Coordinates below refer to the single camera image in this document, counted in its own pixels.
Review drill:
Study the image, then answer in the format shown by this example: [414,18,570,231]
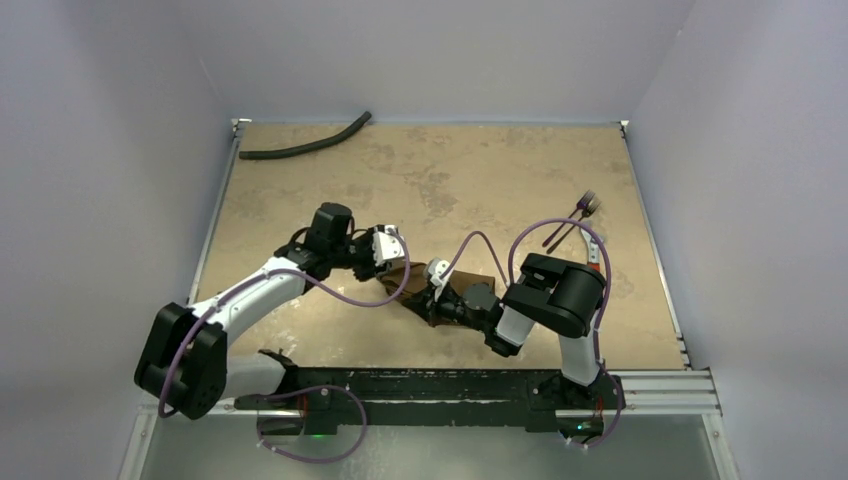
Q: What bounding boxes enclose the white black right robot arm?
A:
[399,254,607,407]

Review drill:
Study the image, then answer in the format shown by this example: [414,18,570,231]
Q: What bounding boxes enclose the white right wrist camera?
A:
[425,258,450,300]

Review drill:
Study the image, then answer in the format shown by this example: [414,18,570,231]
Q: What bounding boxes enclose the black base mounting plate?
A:
[234,367,626,437]

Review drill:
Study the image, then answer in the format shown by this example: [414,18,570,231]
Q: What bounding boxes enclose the aluminium extrusion rail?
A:
[139,369,722,417]

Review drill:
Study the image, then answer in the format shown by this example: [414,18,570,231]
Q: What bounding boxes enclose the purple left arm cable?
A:
[157,228,412,464]

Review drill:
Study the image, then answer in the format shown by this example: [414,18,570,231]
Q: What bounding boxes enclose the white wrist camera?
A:
[372,224,404,267]
[425,258,450,300]

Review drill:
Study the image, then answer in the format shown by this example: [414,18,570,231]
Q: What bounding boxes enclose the adjustable wrench red handle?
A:
[581,229,601,271]

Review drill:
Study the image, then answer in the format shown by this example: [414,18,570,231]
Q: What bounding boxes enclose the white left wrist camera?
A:
[372,224,404,267]

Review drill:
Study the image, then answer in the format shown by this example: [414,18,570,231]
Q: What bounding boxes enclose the black foam tube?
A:
[238,111,373,161]

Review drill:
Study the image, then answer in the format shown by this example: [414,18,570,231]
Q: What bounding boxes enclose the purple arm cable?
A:
[157,228,412,464]
[440,218,624,452]

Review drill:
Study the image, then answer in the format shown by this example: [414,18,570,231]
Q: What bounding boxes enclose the brown fabric napkin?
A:
[376,262,497,329]

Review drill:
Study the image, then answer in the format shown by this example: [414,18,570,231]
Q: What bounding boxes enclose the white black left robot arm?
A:
[133,202,404,420]

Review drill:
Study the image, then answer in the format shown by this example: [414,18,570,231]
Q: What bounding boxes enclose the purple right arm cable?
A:
[440,218,624,452]

